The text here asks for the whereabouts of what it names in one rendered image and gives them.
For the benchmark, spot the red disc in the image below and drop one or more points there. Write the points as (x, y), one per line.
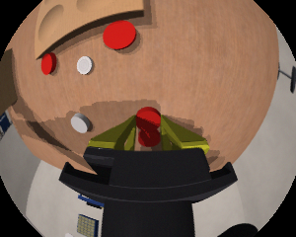
(48, 63)
(148, 119)
(119, 35)
(149, 138)

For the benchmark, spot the white disc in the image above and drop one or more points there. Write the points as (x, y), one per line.
(80, 123)
(85, 64)

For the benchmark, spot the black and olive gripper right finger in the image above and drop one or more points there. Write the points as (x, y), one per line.
(180, 137)

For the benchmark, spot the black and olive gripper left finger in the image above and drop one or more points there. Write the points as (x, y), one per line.
(115, 137)

